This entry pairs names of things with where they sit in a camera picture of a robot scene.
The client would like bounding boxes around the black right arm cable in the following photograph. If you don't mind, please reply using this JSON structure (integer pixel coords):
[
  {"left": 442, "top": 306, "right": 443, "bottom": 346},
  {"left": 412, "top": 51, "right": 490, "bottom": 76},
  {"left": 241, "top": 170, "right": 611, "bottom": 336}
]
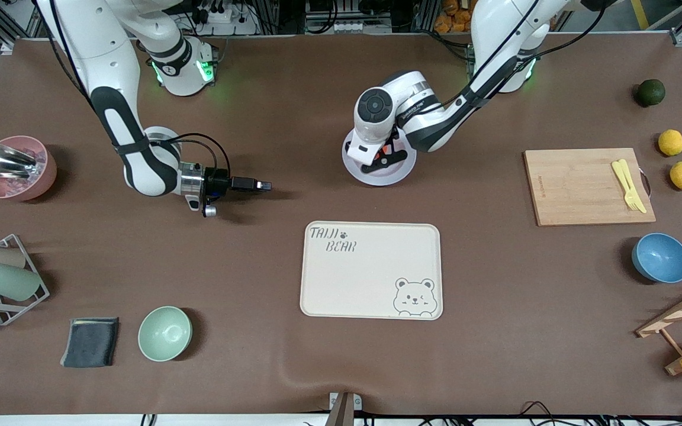
[{"left": 33, "top": 0, "right": 232, "bottom": 178}]

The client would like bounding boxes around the orange fruit pile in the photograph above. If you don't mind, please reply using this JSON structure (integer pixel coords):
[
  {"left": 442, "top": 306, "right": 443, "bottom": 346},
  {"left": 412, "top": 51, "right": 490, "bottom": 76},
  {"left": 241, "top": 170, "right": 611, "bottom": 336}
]
[{"left": 435, "top": 0, "right": 478, "bottom": 33}]

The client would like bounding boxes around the wooden cutting board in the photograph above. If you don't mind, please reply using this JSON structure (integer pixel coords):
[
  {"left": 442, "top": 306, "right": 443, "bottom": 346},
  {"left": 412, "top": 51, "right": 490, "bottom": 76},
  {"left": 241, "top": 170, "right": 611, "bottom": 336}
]
[{"left": 523, "top": 148, "right": 657, "bottom": 227}]

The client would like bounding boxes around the white power strip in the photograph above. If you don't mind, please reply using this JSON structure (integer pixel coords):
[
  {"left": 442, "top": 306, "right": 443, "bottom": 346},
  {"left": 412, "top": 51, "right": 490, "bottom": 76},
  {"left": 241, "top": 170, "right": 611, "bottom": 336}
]
[{"left": 196, "top": 0, "right": 259, "bottom": 36}]

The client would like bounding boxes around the clear ice cube pile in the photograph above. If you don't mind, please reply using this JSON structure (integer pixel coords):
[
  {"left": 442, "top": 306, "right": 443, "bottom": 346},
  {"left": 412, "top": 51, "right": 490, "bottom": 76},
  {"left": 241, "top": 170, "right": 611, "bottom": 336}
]
[{"left": 0, "top": 148, "right": 44, "bottom": 196}]

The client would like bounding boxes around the white plate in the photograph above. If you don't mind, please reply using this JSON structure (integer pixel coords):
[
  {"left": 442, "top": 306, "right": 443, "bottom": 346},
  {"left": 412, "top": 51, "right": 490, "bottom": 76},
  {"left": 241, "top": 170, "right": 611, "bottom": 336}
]
[{"left": 342, "top": 127, "right": 417, "bottom": 187}]

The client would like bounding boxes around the dark grey folded cloth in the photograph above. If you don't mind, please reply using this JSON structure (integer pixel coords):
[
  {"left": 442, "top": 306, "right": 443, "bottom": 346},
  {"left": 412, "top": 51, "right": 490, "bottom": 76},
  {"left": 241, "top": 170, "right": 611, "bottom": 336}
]
[{"left": 60, "top": 317, "right": 120, "bottom": 369}]

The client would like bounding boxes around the blue bowl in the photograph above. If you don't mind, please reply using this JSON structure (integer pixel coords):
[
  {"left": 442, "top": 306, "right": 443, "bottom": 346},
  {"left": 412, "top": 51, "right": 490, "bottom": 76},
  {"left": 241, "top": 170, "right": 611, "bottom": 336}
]
[{"left": 632, "top": 233, "right": 682, "bottom": 284}]

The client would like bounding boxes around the yellow plastic fork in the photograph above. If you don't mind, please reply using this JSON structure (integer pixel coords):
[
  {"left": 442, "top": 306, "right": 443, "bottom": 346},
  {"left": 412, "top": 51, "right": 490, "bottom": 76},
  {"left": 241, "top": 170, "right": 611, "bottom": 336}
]
[{"left": 618, "top": 159, "right": 648, "bottom": 214}]

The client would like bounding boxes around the mint green cup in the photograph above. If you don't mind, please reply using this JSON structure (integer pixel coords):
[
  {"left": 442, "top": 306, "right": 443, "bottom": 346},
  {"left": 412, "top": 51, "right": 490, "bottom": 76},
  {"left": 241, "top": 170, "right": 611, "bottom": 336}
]
[{"left": 0, "top": 262, "right": 42, "bottom": 302}]

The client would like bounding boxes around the dark green lime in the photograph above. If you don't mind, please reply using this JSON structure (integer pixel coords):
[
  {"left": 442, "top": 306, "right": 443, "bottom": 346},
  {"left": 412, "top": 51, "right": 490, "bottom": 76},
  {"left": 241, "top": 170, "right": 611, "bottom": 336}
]
[{"left": 636, "top": 79, "right": 667, "bottom": 108}]

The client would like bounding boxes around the yellow plastic knife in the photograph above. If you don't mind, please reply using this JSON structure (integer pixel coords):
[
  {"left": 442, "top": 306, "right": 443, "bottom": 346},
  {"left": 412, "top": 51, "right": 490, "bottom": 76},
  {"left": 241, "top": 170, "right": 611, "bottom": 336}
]
[{"left": 612, "top": 161, "right": 638, "bottom": 209}]

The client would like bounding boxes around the pink bowl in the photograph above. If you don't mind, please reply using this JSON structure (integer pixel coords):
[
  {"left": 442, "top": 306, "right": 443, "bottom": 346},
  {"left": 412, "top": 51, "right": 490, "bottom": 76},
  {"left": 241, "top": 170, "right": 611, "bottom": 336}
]
[{"left": 0, "top": 135, "right": 57, "bottom": 202}]

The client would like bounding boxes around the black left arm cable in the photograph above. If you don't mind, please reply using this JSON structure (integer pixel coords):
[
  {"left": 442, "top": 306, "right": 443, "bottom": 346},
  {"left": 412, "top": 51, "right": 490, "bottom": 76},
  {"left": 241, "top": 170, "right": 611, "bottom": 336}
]
[{"left": 403, "top": 0, "right": 614, "bottom": 119}]

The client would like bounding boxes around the grey metal bracket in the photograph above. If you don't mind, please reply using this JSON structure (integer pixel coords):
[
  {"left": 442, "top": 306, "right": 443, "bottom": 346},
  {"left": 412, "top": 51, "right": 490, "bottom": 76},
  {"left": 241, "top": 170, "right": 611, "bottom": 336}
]
[{"left": 324, "top": 392, "right": 363, "bottom": 426}]

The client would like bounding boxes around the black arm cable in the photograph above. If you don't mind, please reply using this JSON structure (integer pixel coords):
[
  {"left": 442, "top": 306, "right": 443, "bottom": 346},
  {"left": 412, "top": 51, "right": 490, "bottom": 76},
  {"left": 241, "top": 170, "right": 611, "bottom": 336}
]
[
  {"left": 403, "top": 0, "right": 614, "bottom": 119},
  {"left": 33, "top": 0, "right": 232, "bottom": 178}
]

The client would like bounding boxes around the cream bear print tray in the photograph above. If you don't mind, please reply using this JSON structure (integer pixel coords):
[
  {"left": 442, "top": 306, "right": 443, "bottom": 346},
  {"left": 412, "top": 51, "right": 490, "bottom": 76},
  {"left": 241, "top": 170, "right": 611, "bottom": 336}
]
[{"left": 300, "top": 221, "right": 443, "bottom": 321}]

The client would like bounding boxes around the white wire cup rack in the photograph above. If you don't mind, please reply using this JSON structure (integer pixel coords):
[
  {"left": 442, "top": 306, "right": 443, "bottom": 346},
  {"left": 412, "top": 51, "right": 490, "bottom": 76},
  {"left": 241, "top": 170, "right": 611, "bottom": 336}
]
[{"left": 0, "top": 234, "right": 50, "bottom": 327}]

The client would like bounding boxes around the mint green bowl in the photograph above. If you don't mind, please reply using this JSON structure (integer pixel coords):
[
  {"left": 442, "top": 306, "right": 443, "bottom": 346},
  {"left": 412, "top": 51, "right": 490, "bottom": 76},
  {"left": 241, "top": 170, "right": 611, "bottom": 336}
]
[{"left": 137, "top": 305, "right": 193, "bottom": 363}]

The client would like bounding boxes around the brown table mat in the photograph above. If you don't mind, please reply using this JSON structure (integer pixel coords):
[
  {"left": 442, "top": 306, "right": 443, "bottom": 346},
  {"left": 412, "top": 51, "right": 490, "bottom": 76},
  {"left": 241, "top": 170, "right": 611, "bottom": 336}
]
[{"left": 0, "top": 33, "right": 682, "bottom": 416}]

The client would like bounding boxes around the wooden dish rack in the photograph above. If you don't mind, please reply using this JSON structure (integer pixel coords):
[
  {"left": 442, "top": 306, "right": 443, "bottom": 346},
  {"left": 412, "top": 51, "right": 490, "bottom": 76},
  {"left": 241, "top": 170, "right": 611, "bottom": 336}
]
[{"left": 636, "top": 278, "right": 682, "bottom": 376}]

